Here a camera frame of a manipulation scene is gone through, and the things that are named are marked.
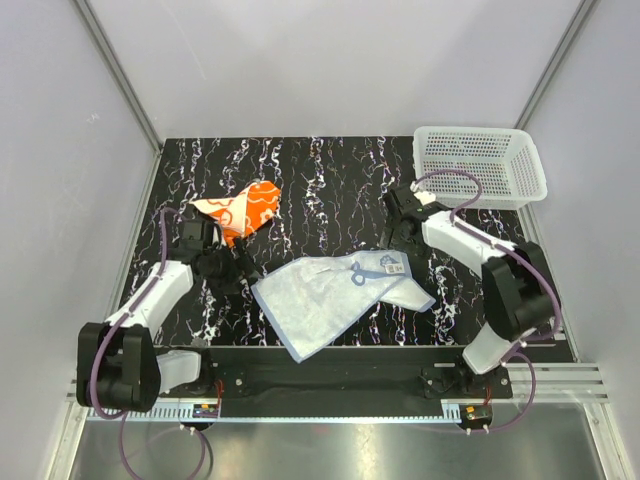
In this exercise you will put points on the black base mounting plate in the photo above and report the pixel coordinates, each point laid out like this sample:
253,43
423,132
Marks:
436,371

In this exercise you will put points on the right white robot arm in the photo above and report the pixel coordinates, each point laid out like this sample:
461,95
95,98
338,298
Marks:
518,291

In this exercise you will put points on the white plastic basket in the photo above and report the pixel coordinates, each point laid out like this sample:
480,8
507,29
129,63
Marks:
502,166

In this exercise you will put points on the light blue towel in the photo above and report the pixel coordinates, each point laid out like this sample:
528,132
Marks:
311,301

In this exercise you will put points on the orange white patterned towel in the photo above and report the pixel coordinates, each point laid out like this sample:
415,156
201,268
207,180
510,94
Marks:
242,215

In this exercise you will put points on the aluminium rail frame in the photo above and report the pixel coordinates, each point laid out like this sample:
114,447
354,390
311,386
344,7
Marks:
520,386

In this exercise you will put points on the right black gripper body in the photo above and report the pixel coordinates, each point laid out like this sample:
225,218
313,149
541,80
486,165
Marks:
398,241

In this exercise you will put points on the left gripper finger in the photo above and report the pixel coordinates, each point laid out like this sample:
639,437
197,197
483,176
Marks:
241,257
252,272

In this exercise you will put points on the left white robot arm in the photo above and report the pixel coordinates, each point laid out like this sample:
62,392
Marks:
118,367

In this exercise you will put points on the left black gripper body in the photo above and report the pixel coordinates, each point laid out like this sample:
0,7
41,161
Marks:
223,271

